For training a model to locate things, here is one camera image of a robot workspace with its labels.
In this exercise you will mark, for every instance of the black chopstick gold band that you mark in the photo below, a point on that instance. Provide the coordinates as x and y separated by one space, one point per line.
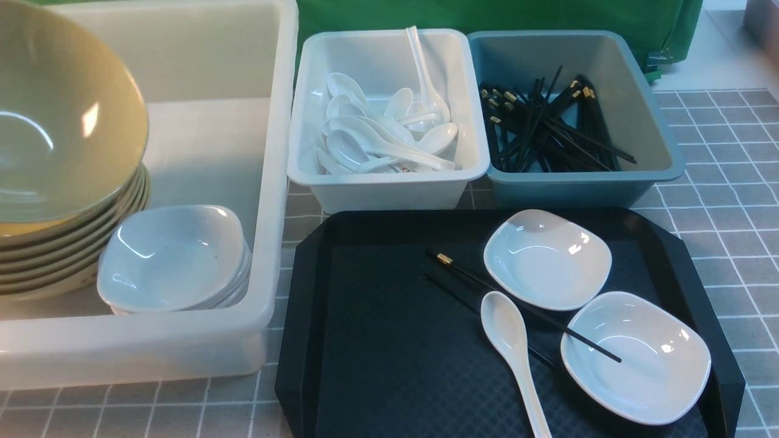
454 266

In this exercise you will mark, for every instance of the white ceramic soup spoon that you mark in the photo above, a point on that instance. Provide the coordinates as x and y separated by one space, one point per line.
504 326

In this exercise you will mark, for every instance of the white square dish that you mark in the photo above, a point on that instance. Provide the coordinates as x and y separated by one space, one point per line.
547 261
664 364

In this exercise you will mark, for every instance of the white square dish front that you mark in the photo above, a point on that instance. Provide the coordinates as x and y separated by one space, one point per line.
664 364

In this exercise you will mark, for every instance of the yellow-green noodle bowl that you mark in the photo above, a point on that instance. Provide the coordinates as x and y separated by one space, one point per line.
74 122

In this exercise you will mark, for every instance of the black chopstick plain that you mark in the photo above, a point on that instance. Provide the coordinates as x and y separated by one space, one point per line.
474 309

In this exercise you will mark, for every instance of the pile of white spoons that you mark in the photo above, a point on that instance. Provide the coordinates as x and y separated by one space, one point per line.
357 139

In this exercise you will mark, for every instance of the black plastic serving tray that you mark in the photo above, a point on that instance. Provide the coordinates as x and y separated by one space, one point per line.
373 349

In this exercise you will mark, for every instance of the upright white spoon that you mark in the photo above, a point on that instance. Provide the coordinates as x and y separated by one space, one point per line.
430 97

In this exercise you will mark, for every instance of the white rectangular spoon bin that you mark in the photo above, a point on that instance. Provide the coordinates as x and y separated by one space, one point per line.
382 64

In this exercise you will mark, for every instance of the pile of black chopsticks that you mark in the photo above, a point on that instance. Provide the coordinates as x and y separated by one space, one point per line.
562 133

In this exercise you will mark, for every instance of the stack of white dishes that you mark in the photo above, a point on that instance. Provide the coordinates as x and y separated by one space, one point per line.
180 258

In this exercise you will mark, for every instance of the large white plastic tub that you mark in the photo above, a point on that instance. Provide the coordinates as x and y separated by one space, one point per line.
217 77

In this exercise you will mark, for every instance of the teal rectangular chopstick bin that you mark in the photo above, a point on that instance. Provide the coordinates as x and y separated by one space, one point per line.
516 58

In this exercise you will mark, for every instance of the stack of yellow-green bowls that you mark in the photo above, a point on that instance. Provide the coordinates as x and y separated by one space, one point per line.
48 258

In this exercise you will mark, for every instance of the green cloth backdrop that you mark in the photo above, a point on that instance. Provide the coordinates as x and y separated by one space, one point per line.
657 32

